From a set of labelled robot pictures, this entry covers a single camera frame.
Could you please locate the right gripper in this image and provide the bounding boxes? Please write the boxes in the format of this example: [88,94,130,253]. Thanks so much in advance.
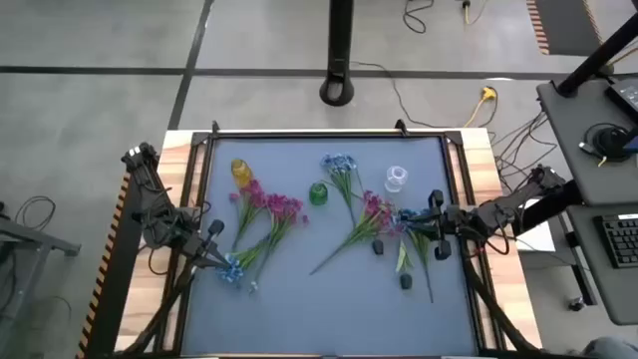
[406,188,468,261]

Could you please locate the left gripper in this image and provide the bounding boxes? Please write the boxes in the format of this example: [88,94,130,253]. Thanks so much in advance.
[176,218,231,275]

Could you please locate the blue artificial flower bunch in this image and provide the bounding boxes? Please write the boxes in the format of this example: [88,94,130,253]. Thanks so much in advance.
[319,152,368,228]
[214,233,273,289]
[393,206,436,304]

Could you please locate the magenta artificial flower bunch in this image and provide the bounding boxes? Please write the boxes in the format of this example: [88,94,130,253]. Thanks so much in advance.
[247,192,310,296]
[227,179,269,253]
[308,188,408,276]

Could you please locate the clear cut-glass vase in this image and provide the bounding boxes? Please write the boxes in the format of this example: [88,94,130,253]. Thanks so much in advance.
[384,165,410,193]

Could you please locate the yellow ribbed glass vase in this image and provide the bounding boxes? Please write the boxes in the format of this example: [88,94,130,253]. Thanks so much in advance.
[230,158,254,189]

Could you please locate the green ribbed glass vase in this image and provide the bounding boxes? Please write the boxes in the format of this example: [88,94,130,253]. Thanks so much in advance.
[308,181,330,206]

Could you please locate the black beam with orange stripes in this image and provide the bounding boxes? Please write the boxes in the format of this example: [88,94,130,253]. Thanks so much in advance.
[74,169,144,359]

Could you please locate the blue-grey table mat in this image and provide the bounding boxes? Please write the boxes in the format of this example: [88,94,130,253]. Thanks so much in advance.
[179,135,479,357]

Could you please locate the black thick support beam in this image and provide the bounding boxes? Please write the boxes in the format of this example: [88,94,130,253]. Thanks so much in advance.
[511,179,584,236]

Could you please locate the grey side desk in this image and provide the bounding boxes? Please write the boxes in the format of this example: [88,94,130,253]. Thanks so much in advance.
[535,77,638,206]

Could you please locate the grey desk with keyboard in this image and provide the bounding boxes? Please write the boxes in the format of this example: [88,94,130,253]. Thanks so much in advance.
[565,203,638,326]

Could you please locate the grey metal stand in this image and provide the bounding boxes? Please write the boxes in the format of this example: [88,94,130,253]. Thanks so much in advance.
[0,198,83,350]

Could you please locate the black pole with round end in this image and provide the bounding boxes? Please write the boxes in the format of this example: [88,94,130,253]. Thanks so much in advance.
[318,0,356,108]

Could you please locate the black computer keyboard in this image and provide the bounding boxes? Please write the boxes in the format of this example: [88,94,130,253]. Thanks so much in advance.
[592,212,638,269]

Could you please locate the black headphones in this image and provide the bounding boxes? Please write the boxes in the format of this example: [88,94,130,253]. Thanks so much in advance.
[577,123,634,166]

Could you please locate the person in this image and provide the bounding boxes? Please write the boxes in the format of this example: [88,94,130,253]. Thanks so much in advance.
[580,336,638,359]

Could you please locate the dark laptop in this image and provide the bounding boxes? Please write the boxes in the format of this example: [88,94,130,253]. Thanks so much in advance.
[604,77,638,119]

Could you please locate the black diagonal desk pole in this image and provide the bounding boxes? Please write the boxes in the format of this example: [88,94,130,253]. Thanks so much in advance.
[555,12,638,99]

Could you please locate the dark floor mat striped edge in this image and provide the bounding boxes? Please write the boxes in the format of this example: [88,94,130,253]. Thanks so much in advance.
[525,0,605,57]

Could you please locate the black braided cable sleeve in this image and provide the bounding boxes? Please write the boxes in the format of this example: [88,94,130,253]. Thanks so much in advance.
[119,263,198,356]
[461,248,542,356]

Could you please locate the black floor cable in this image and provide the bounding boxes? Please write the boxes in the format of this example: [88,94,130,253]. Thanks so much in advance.
[402,0,436,35]
[490,110,559,180]
[350,60,468,130]
[13,194,57,232]

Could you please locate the yellow power plug with cable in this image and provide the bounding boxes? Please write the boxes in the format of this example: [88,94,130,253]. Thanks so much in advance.
[463,85,498,129]

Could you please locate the yellow floor cable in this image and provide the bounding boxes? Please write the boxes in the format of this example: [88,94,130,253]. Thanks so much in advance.
[461,0,487,26]

